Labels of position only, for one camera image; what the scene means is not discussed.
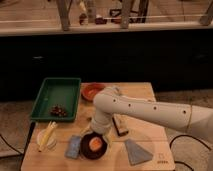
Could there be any orange apple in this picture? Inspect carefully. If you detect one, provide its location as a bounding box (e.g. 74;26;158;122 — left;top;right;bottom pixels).
89;137;102;151

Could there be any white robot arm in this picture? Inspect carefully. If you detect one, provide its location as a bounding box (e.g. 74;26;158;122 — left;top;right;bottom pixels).
90;86;213;143

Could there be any orange bowl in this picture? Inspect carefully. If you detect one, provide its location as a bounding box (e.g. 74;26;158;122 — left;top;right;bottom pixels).
81;83;105;102

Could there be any dark purple bowl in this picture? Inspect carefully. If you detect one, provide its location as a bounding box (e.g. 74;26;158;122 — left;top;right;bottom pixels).
80;132;107;160

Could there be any green plastic tray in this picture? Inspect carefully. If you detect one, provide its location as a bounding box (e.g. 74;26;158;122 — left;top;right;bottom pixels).
30;77;81;122

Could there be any red grape bunch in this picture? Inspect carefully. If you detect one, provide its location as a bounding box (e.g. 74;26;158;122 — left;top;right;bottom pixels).
50;106;67;117

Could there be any yellow banana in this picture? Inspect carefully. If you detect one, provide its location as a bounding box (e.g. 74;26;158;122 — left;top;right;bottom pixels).
38;122;57;152

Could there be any blue sponge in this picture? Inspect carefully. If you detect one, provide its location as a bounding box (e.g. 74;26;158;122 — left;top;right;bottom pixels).
65;135;81;159

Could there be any grey folded cloth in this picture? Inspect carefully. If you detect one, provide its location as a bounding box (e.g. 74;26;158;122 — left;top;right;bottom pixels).
124;139;153;166

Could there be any small white plate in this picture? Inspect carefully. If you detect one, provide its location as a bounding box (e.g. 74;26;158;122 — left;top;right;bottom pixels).
36;129;57;149

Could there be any black cable right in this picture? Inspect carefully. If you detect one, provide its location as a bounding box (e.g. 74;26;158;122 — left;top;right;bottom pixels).
169;134;213;171

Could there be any black cable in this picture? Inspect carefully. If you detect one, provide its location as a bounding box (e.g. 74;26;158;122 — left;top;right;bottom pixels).
169;134;213;171
0;134;25;156

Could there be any black cable left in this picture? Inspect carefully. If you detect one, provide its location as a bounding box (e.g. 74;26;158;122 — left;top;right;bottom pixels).
0;134;25;156

